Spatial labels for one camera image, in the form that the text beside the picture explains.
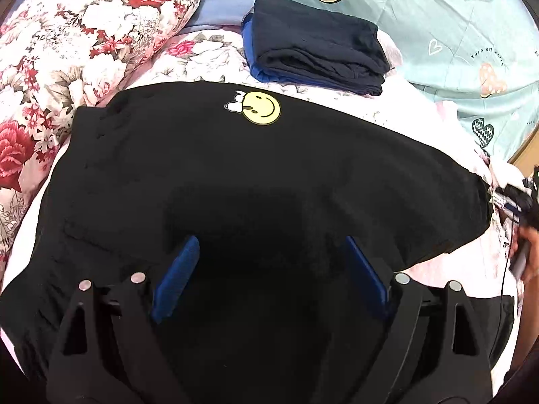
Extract right hand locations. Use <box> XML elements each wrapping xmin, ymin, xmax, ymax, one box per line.
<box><xmin>510</xmin><ymin>226</ymin><xmax>538</xmax><ymax>283</ymax></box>

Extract red floral pillow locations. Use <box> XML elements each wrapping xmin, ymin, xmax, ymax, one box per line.
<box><xmin>1</xmin><ymin>0</ymin><xmax>201</xmax><ymax>256</ymax></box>

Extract black pants with smiley patch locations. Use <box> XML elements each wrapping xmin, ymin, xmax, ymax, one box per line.
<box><xmin>1</xmin><ymin>82</ymin><xmax>493</xmax><ymax>403</ymax></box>

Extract pink floral bed sheet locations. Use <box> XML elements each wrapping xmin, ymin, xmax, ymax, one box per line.
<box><xmin>1</xmin><ymin>29</ymin><xmax>508</xmax><ymax>384</ymax></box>

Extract folded dark navy garment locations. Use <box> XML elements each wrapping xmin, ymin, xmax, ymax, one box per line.
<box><xmin>242</xmin><ymin>0</ymin><xmax>390</xmax><ymax>97</ymax></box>

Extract teal heart print quilt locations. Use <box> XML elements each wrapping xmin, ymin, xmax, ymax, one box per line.
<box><xmin>292</xmin><ymin>0</ymin><xmax>538</xmax><ymax>159</ymax></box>

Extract wooden bed frame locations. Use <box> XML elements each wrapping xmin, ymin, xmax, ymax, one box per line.
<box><xmin>509</xmin><ymin>130</ymin><xmax>539</xmax><ymax>177</ymax></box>

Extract folded blue garment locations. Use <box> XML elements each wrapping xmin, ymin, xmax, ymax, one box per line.
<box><xmin>241</xmin><ymin>12</ymin><xmax>364</xmax><ymax>93</ymax></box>

